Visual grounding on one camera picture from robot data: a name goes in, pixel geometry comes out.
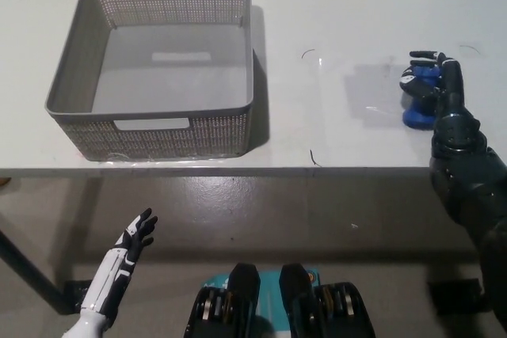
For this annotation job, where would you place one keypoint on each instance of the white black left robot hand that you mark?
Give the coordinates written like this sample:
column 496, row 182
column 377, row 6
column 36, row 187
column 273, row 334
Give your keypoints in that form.
column 115, row 270

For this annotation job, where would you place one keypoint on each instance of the small brown object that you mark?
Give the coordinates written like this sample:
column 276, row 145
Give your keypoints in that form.
column 3, row 181

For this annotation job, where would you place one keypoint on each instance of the black metal table leg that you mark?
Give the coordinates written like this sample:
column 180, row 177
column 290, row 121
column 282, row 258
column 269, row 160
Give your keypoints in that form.
column 31, row 274

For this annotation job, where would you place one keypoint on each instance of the blue rook chess piece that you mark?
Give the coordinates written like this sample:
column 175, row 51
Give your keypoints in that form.
column 418, row 116

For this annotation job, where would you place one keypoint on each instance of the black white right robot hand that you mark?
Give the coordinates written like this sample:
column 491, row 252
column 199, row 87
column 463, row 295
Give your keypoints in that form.
column 451, row 84

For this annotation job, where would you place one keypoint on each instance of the grey perforated plastic basket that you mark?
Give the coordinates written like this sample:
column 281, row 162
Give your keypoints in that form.
column 158, row 142

